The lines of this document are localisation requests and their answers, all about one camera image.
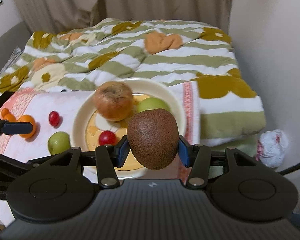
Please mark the small mandarin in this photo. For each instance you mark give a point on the small mandarin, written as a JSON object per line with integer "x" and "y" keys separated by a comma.
{"x": 4, "y": 112}

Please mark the red cherry tomato on plate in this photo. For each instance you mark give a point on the red cherry tomato on plate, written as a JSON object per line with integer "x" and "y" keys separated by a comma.
{"x": 107, "y": 138}

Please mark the red-yellow apple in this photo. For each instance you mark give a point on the red-yellow apple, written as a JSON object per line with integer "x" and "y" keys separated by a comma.
{"x": 113, "y": 100}

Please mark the green apple on towel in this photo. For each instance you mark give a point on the green apple on towel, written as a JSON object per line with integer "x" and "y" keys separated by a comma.
{"x": 58, "y": 143}

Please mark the grey patterned pillow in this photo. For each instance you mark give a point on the grey patterned pillow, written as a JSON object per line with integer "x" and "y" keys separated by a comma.
{"x": 14, "y": 57}

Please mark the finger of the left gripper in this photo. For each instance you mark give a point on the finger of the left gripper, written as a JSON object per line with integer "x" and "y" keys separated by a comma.
{"x": 12, "y": 128}

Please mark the green apple on plate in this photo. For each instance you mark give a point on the green apple on plate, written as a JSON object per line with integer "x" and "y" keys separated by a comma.
{"x": 151, "y": 104}

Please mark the beige curtain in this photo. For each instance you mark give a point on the beige curtain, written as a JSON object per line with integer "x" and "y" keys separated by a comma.
{"x": 55, "y": 16}

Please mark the white plastic bag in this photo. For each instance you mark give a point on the white plastic bag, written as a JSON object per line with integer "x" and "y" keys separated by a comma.
{"x": 271, "y": 148}

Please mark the medium orange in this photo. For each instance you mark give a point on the medium orange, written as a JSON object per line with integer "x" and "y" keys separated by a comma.
{"x": 10, "y": 117}

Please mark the green white striped blanket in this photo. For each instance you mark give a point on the green white striped blanket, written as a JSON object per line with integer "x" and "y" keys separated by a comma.
{"x": 170, "y": 52}

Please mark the red cherry tomato on towel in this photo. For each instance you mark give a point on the red cherry tomato on towel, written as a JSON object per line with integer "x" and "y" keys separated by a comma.
{"x": 54, "y": 118}

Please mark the grey sofa backrest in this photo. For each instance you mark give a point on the grey sofa backrest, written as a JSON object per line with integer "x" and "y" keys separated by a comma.
{"x": 17, "y": 36}

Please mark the pink white floral towel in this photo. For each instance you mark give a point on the pink white floral towel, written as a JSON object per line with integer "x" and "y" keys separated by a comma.
{"x": 39, "y": 105}

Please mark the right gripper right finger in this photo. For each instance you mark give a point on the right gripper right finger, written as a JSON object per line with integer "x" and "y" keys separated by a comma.
{"x": 237, "y": 166}

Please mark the cream plate with yellow print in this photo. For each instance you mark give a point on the cream plate with yellow print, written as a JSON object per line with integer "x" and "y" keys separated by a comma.
{"x": 89, "y": 123}

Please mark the brown kiwi fruit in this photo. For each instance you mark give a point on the brown kiwi fruit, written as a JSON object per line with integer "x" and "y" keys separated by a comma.
{"x": 153, "y": 138}

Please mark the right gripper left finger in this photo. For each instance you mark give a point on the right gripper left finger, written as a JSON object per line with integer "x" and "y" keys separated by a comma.
{"x": 66, "y": 168}

